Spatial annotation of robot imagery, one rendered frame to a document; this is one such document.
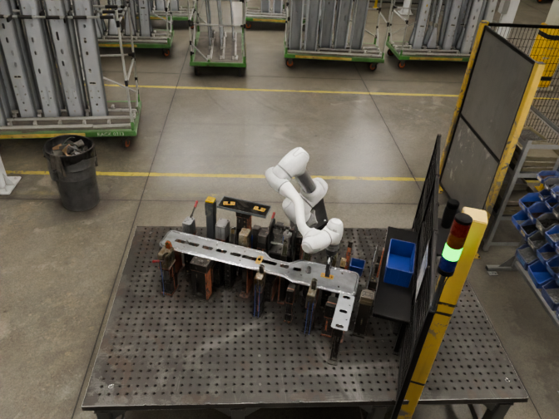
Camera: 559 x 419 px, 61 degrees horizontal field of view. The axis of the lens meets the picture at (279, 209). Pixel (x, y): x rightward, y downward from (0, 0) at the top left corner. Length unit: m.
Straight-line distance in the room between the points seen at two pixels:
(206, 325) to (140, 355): 0.45
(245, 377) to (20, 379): 1.85
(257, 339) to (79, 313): 1.83
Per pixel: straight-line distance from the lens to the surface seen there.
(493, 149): 4.97
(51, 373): 4.12
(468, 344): 3.45
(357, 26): 9.93
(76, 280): 4.76
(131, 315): 3.37
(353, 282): 3.16
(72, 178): 5.34
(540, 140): 5.35
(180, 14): 11.81
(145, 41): 9.95
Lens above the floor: 3.16
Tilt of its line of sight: 36 degrees down
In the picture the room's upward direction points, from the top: 4 degrees clockwise
